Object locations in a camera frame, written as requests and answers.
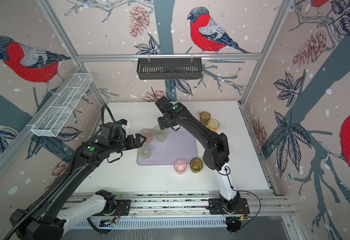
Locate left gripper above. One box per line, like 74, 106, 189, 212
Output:
109, 132, 147, 154

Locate pale green textured cup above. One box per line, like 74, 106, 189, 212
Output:
153, 125, 167, 143

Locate pink textured cup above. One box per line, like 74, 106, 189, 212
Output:
141, 129, 153, 144

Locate pink smooth cup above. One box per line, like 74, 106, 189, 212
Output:
174, 159, 187, 175

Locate brown textured cup front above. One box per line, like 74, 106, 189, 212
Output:
190, 158, 204, 173

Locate brown textured cup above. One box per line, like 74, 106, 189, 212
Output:
199, 111, 211, 126
190, 158, 204, 173

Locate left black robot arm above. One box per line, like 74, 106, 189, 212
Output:
5, 121, 146, 240

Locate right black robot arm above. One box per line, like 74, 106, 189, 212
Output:
155, 97, 241, 214

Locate lilac plastic tray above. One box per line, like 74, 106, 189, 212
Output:
137, 128, 198, 166

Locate brown textured cup back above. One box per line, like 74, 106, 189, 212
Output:
199, 111, 211, 126

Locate yellow smooth cup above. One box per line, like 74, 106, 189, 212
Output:
207, 119, 220, 132

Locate black hanging wire basket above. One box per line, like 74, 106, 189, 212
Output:
137, 58, 203, 80

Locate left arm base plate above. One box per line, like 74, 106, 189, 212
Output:
101, 200, 131, 217

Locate white wire mesh shelf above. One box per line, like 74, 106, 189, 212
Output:
31, 73, 93, 137

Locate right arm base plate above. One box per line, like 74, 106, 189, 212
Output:
206, 198, 250, 215

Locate aluminium frame top rail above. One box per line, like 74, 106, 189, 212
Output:
77, 53, 263, 63

